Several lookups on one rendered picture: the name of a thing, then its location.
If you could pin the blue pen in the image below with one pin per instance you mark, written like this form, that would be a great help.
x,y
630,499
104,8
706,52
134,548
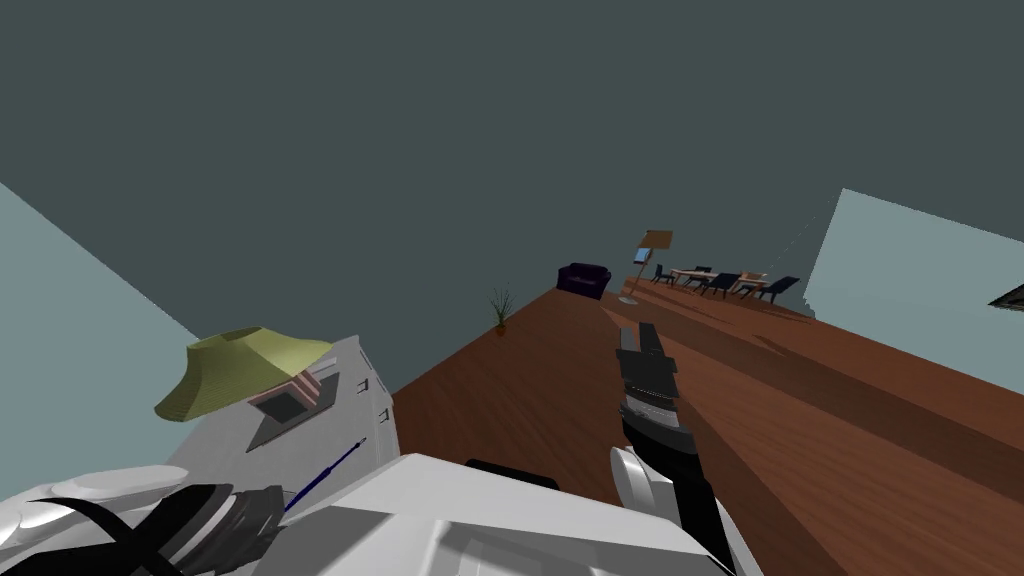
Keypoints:
x,y
324,476

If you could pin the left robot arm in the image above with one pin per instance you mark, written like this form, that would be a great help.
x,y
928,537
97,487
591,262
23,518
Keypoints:
x,y
88,512

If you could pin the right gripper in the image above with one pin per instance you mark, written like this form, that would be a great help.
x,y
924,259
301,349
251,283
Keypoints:
x,y
646,371

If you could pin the pink striped book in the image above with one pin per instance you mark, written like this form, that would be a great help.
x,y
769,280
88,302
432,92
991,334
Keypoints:
x,y
301,389

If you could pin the grey dresser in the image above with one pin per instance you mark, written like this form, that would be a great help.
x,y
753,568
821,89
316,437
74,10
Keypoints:
x,y
240,456

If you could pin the dark dining chair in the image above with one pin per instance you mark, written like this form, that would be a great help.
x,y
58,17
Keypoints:
x,y
724,282
662,275
780,286
702,270

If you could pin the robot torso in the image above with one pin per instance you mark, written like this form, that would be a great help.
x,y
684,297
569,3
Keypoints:
x,y
480,528

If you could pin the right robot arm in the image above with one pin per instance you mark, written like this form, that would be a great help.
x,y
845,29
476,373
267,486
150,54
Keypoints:
x,y
680,472

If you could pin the dark purple armchair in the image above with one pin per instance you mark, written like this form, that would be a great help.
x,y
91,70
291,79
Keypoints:
x,y
583,279

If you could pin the brown floor lamp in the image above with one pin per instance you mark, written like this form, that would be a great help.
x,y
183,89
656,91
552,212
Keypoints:
x,y
654,240

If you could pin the wooden dining table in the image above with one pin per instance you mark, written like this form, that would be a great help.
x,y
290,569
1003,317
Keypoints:
x,y
698,274

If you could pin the yellow-green lamp shade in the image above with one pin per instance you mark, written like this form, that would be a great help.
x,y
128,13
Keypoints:
x,y
232,368

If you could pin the potted green plant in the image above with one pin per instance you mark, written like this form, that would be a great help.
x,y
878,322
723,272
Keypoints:
x,y
501,310

